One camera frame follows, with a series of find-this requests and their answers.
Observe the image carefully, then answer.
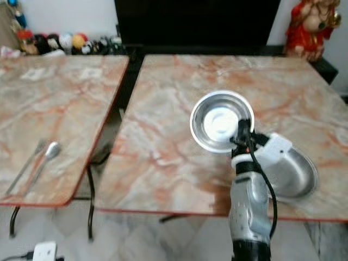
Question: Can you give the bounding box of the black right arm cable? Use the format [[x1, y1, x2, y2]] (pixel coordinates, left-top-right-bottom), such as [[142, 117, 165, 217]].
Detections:
[[247, 130, 278, 238]]

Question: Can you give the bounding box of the shallow steel dish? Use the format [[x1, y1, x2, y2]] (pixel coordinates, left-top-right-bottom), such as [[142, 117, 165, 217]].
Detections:
[[266, 154, 320, 201]]

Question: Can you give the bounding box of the black small figurine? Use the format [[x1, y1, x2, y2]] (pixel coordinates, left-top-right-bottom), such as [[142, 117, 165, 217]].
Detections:
[[34, 34, 53, 54]]

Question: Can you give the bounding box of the steel spoon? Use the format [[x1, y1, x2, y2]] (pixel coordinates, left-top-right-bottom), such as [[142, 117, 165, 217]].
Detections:
[[27, 141, 61, 192]]

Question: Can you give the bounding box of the yellow orange small figurine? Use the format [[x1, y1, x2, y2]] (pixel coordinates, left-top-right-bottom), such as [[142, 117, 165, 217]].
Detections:
[[72, 33, 89, 54]]

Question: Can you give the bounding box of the white power plug adapter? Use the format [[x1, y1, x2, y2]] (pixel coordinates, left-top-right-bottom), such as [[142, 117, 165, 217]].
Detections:
[[32, 241, 58, 261]]

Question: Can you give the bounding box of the small round steel bowl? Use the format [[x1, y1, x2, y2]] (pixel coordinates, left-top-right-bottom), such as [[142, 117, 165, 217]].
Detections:
[[190, 90, 255, 154]]

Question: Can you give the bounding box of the pink white packet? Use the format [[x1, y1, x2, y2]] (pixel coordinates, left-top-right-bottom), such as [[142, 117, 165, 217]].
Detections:
[[0, 46, 23, 59]]

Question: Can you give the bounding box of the large red robed statue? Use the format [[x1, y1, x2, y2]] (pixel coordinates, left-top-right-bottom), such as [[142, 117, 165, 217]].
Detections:
[[284, 0, 343, 62]]

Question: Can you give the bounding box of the steel fork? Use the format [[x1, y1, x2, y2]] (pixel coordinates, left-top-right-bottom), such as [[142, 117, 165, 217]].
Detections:
[[5, 139, 46, 197]]

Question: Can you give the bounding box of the black television screen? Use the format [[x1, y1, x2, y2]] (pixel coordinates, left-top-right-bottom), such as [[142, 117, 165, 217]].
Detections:
[[114, 0, 282, 47]]

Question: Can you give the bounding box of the marble pattern folding table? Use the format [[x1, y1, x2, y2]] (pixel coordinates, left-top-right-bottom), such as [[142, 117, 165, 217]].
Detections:
[[95, 54, 348, 225], [0, 54, 130, 240]]

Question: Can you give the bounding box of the white small figurine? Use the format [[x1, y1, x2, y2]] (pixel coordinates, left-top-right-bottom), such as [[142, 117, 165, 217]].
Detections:
[[59, 33, 74, 53]]

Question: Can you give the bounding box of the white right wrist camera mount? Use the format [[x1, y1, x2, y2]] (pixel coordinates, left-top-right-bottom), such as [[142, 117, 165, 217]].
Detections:
[[231, 133, 293, 176]]

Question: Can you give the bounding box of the blue ornament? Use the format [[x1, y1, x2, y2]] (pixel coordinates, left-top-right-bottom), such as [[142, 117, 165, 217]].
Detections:
[[8, 0, 28, 28]]

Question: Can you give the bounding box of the red hat small figurine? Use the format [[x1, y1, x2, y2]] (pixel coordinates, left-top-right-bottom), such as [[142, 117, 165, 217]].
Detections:
[[16, 29, 36, 55]]

